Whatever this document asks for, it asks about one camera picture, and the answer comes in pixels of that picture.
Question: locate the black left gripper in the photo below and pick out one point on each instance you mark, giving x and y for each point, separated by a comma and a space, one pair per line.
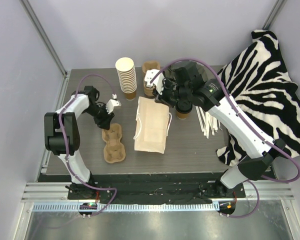
105, 120

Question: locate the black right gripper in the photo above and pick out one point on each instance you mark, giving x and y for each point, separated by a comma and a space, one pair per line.
162, 95

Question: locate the black plastic cup lid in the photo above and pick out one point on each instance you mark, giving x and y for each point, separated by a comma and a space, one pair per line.
184, 106

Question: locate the brown paper bag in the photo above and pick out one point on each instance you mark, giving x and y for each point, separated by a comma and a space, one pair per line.
152, 126

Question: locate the brown pulp cup carrier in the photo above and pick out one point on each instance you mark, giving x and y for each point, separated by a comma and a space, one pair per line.
114, 151

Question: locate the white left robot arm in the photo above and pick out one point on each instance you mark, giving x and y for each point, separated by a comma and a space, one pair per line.
62, 136

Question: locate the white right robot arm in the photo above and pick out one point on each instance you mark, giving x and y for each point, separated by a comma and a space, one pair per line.
186, 85

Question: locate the stack of pulp cup carriers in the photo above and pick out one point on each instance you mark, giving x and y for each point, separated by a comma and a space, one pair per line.
149, 66

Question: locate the white wrapped straws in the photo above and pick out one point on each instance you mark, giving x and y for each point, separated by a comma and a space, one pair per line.
209, 125

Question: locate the stack of white paper cups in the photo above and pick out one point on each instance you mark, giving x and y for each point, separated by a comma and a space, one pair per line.
125, 68

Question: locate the zebra print blanket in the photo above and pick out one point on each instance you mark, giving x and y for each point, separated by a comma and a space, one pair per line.
260, 84

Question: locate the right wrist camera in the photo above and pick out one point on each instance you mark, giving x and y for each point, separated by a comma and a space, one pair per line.
157, 80

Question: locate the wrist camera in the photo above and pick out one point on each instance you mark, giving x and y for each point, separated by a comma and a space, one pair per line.
112, 104
157, 80

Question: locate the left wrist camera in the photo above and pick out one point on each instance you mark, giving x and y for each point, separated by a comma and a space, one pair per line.
112, 104

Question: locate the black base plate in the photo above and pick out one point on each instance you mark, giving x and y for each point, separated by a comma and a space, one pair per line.
159, 189

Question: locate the white cable duct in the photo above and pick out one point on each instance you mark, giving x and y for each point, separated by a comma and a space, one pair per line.
113, 208

